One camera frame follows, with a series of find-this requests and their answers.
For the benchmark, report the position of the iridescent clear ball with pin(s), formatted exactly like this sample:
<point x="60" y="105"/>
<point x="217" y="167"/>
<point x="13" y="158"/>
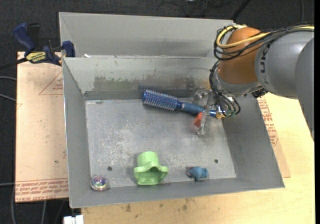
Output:
<point x="99" y="183"/>

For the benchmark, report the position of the small blue toy animal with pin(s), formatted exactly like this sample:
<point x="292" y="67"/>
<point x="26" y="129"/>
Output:
<point x="198" y="173"/>

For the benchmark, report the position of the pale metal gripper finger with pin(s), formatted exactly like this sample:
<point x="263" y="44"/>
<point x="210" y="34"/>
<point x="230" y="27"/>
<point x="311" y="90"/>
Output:
<point x="203" y="125"/>
<point x="201" y="96"/>

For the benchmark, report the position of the brown cardboard board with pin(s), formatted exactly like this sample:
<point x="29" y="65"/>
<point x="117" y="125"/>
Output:
<point x="37" y="122"/>

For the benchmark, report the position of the grey metal bin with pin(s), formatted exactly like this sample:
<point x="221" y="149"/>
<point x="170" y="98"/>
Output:
<point x="150" y="142"/>

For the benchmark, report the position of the small orange-red block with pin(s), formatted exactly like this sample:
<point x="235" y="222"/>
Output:
<point x="198" y="120"/>

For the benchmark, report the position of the light green plastic cup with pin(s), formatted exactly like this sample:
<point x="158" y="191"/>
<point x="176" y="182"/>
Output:
<point x="148" y="170"/>

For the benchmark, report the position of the blue round hairbrush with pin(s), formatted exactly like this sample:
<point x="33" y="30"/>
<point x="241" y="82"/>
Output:
<point x="160" y="100"/>

